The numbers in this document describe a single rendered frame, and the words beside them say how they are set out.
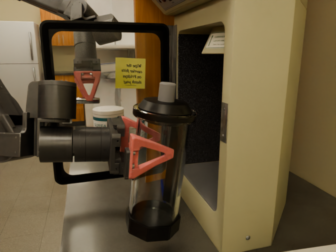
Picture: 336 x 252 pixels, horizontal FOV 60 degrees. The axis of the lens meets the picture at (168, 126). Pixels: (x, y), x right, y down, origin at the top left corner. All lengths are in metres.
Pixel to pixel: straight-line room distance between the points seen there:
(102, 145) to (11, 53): 5.00
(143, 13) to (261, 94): 0.43
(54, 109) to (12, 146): 0.08
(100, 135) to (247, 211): 0.31
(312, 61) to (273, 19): 0.48
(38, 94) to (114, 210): 0.38
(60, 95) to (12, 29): 4.97
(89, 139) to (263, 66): 0.31
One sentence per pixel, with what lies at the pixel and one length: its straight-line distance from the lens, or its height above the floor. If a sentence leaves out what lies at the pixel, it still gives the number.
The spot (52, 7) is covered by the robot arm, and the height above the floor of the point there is 1.44.
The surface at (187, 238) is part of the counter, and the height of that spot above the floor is 0.94.
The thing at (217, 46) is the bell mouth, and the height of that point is 1.33.
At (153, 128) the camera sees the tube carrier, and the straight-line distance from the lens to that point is 0.46.
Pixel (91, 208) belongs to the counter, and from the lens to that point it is 0.78.
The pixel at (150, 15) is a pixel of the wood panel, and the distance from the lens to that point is 0.83.
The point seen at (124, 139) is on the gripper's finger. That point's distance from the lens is 0.55.
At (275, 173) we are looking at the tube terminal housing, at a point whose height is 1.10.
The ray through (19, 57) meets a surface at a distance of 5.41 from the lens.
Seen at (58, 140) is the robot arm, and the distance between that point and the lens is 0.47.
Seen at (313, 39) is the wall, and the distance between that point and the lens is 1.00.
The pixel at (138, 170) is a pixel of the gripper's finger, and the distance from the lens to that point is 0.45.
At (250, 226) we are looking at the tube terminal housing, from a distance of 0.61.
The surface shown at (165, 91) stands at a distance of 0.48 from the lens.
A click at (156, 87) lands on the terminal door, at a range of 0.77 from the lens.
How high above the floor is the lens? 1.32
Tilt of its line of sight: 14 degrees down
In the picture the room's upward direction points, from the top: straight up
